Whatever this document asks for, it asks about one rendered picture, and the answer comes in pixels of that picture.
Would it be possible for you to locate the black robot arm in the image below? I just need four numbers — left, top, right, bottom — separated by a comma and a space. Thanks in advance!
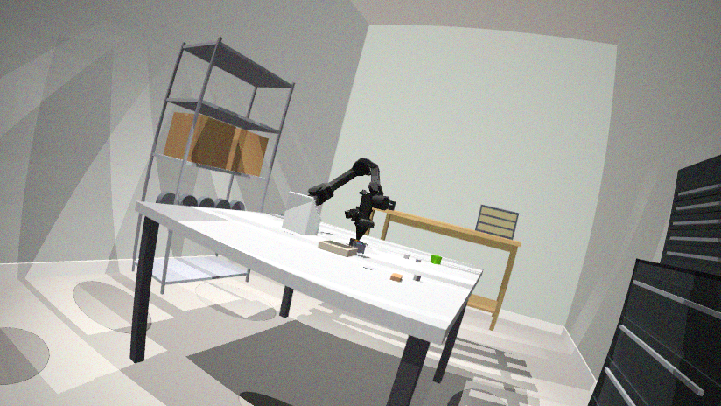
308, 157, 390, 219

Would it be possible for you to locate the brown rectangular block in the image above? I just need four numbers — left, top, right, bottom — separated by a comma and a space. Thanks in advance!
389, 272, 403, 283

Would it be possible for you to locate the beige square tray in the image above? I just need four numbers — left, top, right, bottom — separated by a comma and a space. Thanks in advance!
318, 240, 358, 257

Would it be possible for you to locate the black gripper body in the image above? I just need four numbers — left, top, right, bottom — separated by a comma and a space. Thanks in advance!
351, 205, 375, 228

